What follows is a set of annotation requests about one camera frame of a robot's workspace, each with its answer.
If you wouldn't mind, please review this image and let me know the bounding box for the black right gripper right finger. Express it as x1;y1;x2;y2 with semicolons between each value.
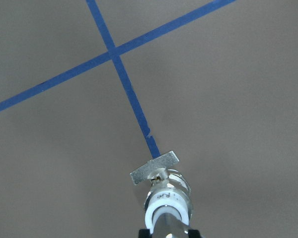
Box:
188;230;202;238

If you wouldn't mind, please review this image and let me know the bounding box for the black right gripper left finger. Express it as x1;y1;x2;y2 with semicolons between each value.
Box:
138;230;151;238

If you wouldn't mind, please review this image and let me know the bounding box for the chrome pipe fitting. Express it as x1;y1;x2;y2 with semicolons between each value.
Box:
152;206;189;238

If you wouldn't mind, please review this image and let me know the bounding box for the white PPR ball valve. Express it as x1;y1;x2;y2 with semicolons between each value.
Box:
130;151;193;233

